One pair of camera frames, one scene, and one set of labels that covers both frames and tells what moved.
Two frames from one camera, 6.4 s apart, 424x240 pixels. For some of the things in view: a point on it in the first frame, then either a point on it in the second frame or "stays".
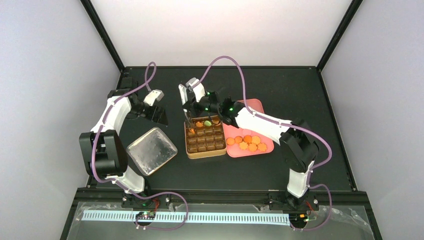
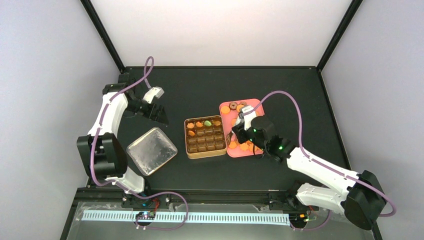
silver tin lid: (152, 151) stays
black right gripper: (192, 107) → (237, 129)
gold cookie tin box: (206, 137) stays
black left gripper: (156, 118) stays
